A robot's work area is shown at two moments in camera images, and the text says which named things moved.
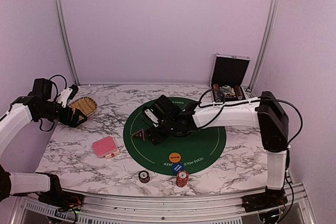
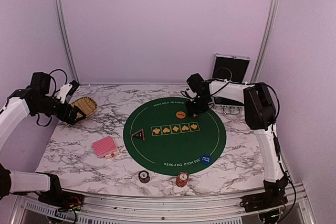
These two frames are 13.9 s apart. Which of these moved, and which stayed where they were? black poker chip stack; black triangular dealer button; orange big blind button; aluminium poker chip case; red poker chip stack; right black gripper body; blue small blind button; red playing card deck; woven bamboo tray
Moved: right black gripper body; orange big blind button; blue small blind button
Stayed: red playing card deck; black triangular dealer button; red poker chip stack; black poker chip stack; woven bamboo tray; aluminium poker chip case
